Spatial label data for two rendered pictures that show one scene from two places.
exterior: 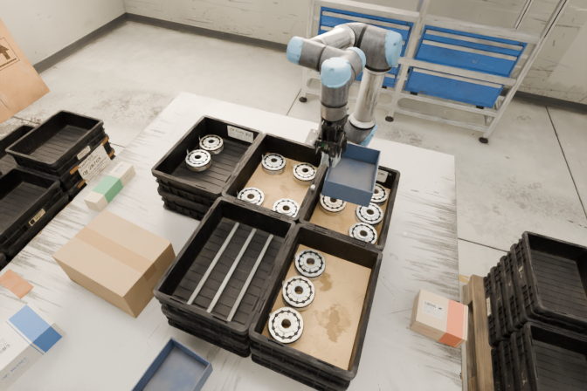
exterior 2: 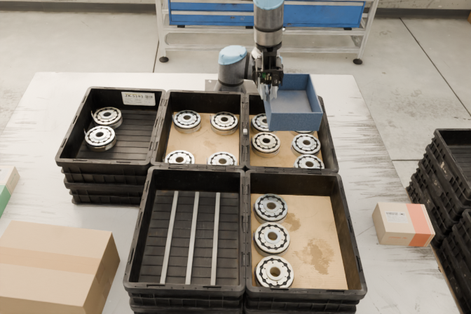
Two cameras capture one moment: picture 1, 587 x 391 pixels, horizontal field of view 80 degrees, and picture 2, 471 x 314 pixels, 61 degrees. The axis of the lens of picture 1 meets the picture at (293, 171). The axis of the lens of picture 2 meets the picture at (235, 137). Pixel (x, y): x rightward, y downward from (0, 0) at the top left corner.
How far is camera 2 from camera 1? 0.29 m
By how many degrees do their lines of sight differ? 13
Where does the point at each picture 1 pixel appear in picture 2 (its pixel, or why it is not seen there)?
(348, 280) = (313, 213)
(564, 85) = not seen: outside the picture
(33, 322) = not seen: outside the picture
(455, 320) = (419, 220)
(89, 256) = (18, 276)
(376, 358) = not seen: hidden behind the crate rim
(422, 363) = (403, 270)
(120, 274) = (67, 284)
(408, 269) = (355, 190)
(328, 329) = (315, 264)
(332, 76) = not seen: outside the picture
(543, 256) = (455, 148)
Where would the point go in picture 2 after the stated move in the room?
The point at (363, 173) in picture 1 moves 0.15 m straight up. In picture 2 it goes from (298, 100) to (305, 60)
